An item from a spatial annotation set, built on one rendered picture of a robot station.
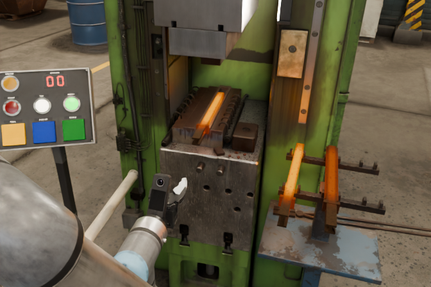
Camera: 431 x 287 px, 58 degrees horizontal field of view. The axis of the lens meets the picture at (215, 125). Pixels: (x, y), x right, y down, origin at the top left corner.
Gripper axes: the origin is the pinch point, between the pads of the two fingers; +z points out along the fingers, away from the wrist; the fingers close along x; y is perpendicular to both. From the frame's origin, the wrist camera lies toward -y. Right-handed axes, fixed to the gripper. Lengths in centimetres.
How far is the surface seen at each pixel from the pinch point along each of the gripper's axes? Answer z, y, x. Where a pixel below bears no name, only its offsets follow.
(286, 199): 0.3, 1.9, 33.2
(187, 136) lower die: 33.0, 4.8, -6.2
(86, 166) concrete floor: 127, 100, -116
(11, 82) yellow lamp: 17, -17, -65
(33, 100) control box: 17, -11, -58
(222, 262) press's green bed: 27, 62, 11
